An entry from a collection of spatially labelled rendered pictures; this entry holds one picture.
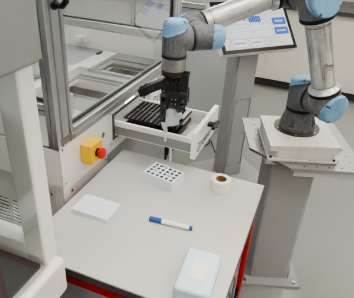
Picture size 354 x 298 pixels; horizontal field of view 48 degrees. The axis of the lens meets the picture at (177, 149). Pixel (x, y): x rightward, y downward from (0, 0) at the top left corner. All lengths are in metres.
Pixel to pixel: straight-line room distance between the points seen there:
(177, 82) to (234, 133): 1.44
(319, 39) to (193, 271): 0.86
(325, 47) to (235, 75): 1.07
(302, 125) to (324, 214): 1.13
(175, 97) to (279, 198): 0.82
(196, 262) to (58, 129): 0.56
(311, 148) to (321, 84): 0.27
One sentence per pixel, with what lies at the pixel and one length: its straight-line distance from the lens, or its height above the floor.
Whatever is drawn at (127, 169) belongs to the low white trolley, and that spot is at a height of 0.76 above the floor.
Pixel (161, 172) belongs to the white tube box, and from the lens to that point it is 1.41.
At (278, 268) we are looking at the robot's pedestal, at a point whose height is 0.08.
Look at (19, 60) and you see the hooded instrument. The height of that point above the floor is 1.38.
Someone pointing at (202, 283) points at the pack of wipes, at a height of 0.80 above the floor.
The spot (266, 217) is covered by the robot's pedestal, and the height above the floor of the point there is 0.41.
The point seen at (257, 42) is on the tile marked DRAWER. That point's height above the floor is 1.00.
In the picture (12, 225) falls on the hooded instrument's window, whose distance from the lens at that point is 0.78.
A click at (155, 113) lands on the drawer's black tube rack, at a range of 1.60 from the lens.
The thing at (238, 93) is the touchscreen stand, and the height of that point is 0.67.
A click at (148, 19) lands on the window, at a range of 1.72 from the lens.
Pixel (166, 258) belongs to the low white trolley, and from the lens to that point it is 1.14.
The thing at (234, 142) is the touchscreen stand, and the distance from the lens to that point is 2.67.
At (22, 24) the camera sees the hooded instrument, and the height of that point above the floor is 1.43.
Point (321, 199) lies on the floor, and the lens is 2.85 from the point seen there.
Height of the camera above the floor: 1.58
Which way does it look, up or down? 30 degrees down
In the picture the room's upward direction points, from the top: 4 degrees clockwise
